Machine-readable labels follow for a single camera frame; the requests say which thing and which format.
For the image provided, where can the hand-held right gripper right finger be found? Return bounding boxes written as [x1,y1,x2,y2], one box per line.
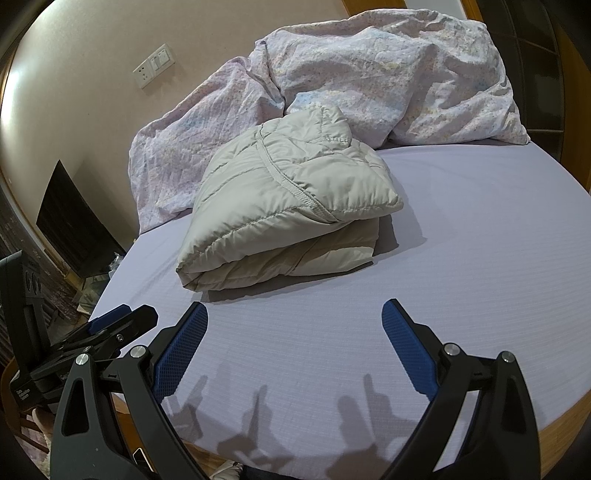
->
[381,298,541,480]

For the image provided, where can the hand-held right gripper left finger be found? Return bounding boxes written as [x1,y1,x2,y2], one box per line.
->
[50,302,209,480]

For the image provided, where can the floral lilac quilt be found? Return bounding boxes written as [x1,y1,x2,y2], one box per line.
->
[128,8,531,234]

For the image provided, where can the dark flat screen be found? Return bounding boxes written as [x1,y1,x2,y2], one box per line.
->
[36,159,127,280]

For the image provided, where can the light grey puffer jacket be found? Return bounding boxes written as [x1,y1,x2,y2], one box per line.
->
[175,104,404,292]

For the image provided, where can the bedside table clutter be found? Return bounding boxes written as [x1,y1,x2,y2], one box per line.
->
[76,251,126,319]

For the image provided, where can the white wall switch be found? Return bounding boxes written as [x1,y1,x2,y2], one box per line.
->
[150,44,175,71]

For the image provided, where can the white wall socket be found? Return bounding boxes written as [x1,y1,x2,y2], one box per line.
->
[133,61,156,89]

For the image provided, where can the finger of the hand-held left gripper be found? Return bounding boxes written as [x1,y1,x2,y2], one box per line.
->
[30,303,160,383]

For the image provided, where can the wooden door with glass panes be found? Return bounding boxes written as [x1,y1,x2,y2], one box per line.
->
[480,0,591,139]

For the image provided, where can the bed with lavender sheet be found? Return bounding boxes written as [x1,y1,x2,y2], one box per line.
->
[88,141,591,478]

